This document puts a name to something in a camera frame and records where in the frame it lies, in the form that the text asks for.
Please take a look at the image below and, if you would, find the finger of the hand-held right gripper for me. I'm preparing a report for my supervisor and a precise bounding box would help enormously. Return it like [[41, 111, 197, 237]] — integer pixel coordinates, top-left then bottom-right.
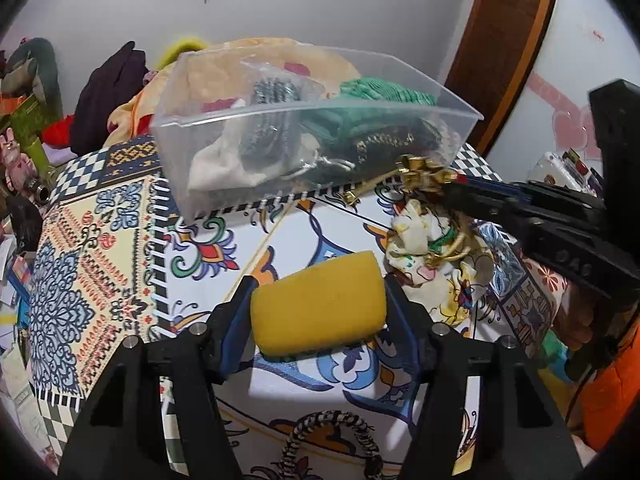
[[440, 187, 608, 293], [452, 174, 607, 211]]

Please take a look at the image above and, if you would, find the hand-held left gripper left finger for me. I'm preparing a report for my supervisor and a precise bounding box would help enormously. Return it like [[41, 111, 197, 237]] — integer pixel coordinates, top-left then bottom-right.
[[57, 276, 258, 480]]

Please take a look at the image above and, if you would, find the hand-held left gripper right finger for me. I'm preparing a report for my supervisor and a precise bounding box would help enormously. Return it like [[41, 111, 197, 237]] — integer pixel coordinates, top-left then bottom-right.
[[382, 276, 586, 480]]

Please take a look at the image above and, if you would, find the yellow sponge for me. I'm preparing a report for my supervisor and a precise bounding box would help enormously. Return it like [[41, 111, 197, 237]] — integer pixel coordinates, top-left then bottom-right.
[[249, 250, 388, 360]]

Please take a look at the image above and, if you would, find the gold chain necklace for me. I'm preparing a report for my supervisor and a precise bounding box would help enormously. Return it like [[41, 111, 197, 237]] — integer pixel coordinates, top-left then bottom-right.
[[337, 154, 458, 206]]

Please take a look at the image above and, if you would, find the clear plastic bin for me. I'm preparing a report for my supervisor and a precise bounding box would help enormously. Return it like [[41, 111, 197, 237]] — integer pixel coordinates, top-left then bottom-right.
[[150, 46, 485, 221]]

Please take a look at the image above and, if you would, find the person's right hand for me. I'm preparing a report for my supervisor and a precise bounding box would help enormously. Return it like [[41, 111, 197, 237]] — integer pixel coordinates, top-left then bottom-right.
[[552, 285, 598, 356]]

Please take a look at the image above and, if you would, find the white floral scrunchie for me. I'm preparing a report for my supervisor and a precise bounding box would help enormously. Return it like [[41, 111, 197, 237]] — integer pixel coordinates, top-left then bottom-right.
[[384, 199, 496, 328]]

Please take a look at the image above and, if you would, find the clear plastic case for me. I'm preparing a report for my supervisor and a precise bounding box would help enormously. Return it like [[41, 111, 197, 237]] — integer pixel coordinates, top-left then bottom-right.
[[530, 151, 604, 196]]

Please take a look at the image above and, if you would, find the brown wooden door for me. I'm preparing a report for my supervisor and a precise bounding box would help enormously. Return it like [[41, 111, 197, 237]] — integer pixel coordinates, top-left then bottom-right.
[[444, 0, 563, 158]]

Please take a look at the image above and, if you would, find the cream cloth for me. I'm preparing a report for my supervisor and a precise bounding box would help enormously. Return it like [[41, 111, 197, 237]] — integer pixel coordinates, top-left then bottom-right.
[[189, 125, 281, 193]]

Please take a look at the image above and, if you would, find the patterned tablecloth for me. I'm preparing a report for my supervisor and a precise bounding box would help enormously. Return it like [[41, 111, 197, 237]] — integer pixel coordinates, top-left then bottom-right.
[[27, 140, 571, 480]]

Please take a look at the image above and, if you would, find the green knitted cloth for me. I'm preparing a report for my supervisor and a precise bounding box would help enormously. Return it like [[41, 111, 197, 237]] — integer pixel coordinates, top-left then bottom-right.
[[300, 77, 441, 146]]

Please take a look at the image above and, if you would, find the orange cloth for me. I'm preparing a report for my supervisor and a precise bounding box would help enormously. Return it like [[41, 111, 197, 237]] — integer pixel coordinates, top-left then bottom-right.
[[582, 330, 640, 453]]

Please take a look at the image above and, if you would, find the silver metal clasp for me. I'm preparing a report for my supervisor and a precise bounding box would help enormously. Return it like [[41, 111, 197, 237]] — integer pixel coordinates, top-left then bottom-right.
[[287, 156, 357, 182]]

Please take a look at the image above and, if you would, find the dark metallic scrunchie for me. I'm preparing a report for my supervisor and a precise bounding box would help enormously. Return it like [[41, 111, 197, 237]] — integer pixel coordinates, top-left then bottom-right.
[[249, 77, 307, 161]]

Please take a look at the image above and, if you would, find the peach floral blanket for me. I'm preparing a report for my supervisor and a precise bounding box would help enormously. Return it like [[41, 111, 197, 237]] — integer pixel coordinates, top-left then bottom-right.
[[107, 37, 361, 148]]

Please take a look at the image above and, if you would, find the dark purple garment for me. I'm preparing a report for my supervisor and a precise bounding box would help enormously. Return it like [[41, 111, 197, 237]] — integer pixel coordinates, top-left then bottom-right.
[[70, 41, 151, 157]]

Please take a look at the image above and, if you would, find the red cloth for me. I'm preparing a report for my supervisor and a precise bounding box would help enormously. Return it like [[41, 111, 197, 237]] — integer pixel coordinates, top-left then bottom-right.
[[42, 115, 76, 147]]

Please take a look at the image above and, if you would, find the yellow-green fuzzy cloth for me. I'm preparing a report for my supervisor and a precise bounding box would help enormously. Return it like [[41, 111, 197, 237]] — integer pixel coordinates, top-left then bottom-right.
[[157, 35, 211, 68]]

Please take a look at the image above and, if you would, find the pink bunny toy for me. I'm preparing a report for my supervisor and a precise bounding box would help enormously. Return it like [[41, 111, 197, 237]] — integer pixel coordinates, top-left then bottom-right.
[[0, 127, 37, 196]]

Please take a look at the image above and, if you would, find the green cardboard box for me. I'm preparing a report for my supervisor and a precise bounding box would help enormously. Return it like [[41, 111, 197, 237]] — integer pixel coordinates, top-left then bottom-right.
[[0, 95, 57, 173]]

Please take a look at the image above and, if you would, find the green plush toy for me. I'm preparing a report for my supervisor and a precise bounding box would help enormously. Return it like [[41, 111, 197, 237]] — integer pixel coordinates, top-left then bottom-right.
[[0, 37, 63, 126]]

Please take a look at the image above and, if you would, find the thin beige cord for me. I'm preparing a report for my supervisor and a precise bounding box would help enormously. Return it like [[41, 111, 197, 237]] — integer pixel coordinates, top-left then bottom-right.
[[220, 200, 301, 308]]

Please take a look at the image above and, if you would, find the pink wall sticker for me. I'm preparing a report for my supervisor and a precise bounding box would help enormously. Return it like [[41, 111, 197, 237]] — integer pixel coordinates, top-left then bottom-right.
[[527, 72, 606, 161]]

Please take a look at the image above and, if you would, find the green and gold hair tie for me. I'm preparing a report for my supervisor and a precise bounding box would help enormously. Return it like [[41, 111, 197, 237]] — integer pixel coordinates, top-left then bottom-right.
[[425, 220, 483, 267]]

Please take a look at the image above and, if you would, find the dark gold chain strap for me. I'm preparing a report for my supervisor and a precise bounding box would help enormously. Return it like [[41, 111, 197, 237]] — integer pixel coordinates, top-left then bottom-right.
[[345, 125, 451, 167]]

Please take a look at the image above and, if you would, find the black and white braided cord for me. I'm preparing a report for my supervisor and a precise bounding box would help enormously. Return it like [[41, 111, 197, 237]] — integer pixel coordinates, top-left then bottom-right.
[[280, 410, 383, 480]]

